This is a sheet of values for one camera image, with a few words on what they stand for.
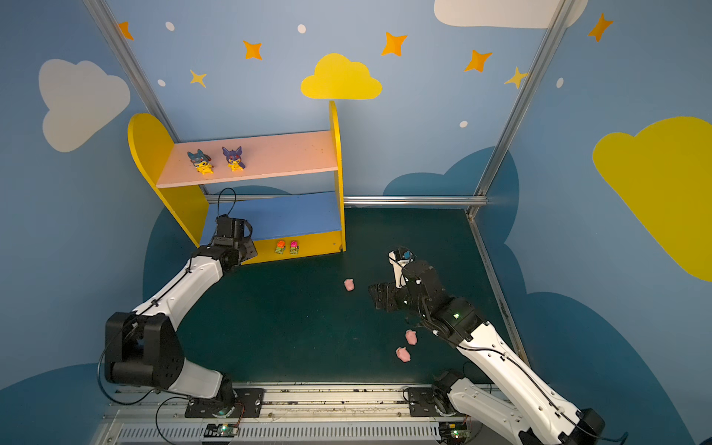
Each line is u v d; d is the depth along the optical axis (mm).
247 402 753
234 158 717
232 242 675
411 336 859
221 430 706
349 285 965
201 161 703
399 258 630
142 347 426
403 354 819
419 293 517
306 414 742
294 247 1044
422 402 743
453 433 713
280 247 1046
